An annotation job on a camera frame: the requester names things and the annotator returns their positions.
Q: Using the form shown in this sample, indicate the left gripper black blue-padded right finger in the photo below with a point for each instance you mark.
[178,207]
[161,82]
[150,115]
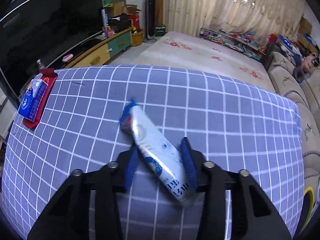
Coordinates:
[253,214]

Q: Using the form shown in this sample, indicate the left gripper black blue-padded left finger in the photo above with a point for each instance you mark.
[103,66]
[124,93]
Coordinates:
[66,216]

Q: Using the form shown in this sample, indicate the blue white milk pouch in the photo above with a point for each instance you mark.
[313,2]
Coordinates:
[160,155]

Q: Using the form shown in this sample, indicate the yellow rimmed trash bin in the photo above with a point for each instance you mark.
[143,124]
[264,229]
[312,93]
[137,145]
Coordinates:
[308,203]

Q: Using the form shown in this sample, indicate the blue checkered tablecloth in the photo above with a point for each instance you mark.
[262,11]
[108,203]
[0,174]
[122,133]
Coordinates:
[234,124]

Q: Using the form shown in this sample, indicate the blue tissue pack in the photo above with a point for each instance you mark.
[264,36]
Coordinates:
[32,98]

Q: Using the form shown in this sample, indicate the red tray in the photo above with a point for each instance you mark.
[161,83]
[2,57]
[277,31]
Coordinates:
[49,76]

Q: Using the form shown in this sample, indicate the beige fabric sofa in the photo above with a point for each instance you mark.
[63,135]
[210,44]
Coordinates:
[306,96]

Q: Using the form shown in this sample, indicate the clear water bottle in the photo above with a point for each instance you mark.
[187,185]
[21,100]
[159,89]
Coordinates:
[40,64]

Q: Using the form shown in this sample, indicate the wooden green tv cabinet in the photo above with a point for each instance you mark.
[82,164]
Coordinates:
[103,51]

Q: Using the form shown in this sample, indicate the toy clutter shelf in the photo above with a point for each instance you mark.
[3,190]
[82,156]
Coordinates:
[233,42]

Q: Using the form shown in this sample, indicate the cardboard boxes stack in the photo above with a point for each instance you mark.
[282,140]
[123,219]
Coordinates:
[304,33]

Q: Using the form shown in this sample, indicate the large black television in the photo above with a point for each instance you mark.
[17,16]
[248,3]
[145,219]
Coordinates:
[43,30]

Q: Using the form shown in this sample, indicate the beige patterned curtain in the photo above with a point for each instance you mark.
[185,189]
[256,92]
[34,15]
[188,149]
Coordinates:
[261,17]

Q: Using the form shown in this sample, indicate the black tower fan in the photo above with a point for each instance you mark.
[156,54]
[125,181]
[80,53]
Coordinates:
[150,23]

